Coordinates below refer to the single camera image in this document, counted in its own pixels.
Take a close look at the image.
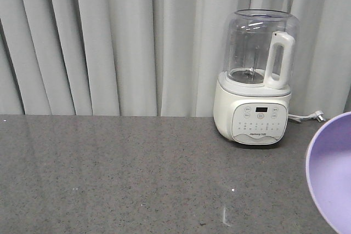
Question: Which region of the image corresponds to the purple plastic bowl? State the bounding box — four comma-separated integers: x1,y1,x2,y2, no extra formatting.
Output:
305,112,350,233

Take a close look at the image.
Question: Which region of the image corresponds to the white blender power cable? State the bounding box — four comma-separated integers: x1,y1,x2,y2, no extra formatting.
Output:
288,110,326,123

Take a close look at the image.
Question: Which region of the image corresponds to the grey pleated curtain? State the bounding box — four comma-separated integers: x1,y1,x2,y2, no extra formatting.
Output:
1,0,350,118

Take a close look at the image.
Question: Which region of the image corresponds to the white blender with clear jar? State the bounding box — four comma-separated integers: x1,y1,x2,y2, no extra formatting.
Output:
213,9,299,145

